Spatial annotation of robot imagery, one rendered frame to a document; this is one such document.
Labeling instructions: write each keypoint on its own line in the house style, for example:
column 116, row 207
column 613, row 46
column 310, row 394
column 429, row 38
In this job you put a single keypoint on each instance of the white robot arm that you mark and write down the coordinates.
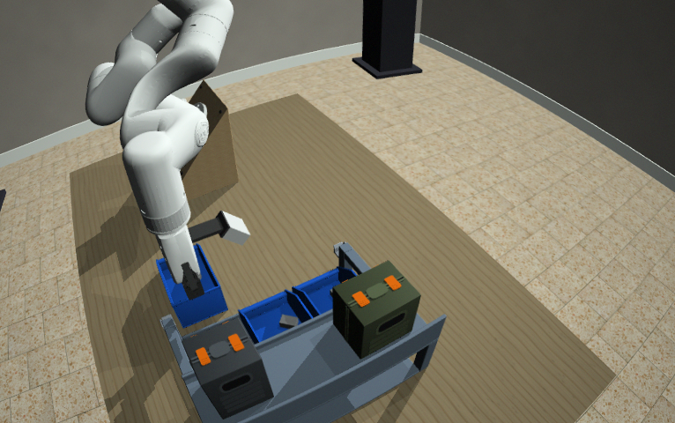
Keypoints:
column 175, row 131

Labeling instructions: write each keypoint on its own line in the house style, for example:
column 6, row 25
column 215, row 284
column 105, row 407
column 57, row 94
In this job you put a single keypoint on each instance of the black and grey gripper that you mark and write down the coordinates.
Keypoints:
column 177, row 249

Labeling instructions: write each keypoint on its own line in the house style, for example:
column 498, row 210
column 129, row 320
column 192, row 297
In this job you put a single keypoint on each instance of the black case with orange latches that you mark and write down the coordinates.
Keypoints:
column 229, row 368

